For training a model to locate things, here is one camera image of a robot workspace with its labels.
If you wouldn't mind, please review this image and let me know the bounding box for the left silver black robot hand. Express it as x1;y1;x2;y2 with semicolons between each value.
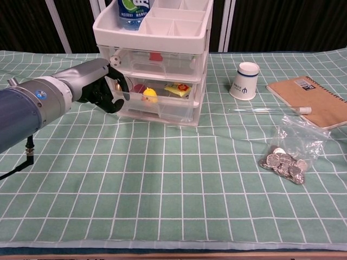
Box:
55;58;130;114

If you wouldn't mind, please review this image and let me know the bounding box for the yellow rubber duck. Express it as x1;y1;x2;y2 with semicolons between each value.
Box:
143;87;158;105

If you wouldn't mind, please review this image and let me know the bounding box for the transparent drawer with bell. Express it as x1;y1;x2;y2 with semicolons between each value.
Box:
108;74;201;109

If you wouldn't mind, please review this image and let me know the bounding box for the transparent drawer with soccer ball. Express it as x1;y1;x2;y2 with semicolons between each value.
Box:
99;45;208;82

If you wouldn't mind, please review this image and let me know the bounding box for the transparent drawer with pink toy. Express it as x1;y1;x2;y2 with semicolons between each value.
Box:
116;102;198;125

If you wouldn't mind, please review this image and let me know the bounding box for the blue drink bottle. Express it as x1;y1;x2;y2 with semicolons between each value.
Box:
117;0;156;31

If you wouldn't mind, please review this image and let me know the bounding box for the yellow snack packet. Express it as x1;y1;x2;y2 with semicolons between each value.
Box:
164;82;192;97

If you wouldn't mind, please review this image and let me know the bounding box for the green checked tablecloth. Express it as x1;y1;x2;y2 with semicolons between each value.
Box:
0;50;347;250

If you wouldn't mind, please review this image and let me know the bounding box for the white paper cup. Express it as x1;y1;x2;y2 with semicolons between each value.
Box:
229;61;260;101

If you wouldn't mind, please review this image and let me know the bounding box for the clear bag of coins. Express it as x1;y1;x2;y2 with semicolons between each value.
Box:
258;115;332;185

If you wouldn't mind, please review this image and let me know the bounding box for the glass test tube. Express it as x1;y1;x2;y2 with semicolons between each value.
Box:
227;106;312;115

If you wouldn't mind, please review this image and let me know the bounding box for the brown spiral notebook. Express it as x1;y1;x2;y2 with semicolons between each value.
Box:
265;75;347;130

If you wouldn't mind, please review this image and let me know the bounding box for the white partition post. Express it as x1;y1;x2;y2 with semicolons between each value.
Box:
218;0;236;53
44;0;73;54

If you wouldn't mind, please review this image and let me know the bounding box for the white plastic drawer organizer frame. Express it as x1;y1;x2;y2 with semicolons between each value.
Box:
92;0;214;127

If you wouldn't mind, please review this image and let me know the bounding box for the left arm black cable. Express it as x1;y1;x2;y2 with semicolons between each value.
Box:
0;134;35;181

